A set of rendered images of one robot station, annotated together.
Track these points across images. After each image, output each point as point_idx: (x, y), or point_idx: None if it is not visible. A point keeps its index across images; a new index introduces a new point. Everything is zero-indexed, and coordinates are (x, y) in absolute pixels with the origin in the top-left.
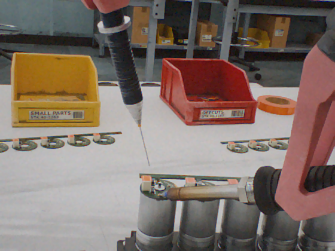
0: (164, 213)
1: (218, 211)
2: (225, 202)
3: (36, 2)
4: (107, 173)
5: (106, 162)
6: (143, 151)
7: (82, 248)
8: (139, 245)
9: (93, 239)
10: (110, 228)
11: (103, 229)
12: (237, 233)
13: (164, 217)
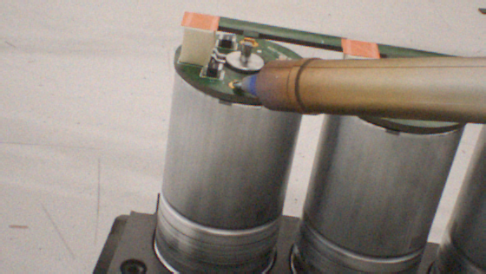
0: (247, 152)
1: (446, 177)
2: (479, 149)
3: None
4: (172, 39)
5: (176, 16)
6: (276, 5)
7: (21, 222)
8: (160, 244)
9: (64, 199)
10: (124, 177)
11: (103, 177)
12: None
13: (246, 168)
